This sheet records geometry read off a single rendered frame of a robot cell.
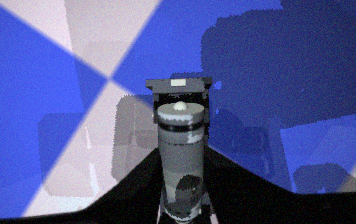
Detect grey cylinder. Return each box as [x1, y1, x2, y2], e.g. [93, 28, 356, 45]
[157, 101, 205, 221]

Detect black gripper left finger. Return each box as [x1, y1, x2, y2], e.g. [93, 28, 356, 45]
[0, 148, 163, 224]

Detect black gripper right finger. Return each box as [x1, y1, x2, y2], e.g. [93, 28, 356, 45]
[203, 145, 356, 224]

